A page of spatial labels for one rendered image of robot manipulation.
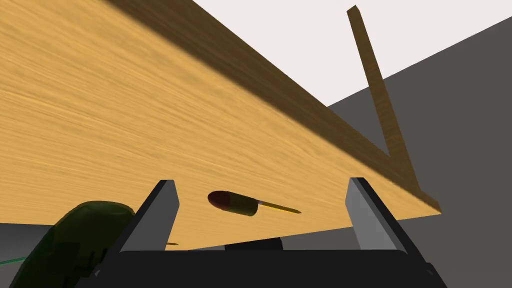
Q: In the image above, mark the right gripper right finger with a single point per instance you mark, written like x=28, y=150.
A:
x=370, y=224

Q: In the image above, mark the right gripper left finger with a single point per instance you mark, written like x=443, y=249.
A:
x=154, y=224

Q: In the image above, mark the dark green rounded object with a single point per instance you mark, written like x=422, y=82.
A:
x=68, y=240

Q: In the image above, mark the light wooden table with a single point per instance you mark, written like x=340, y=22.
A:
x=120, y=120

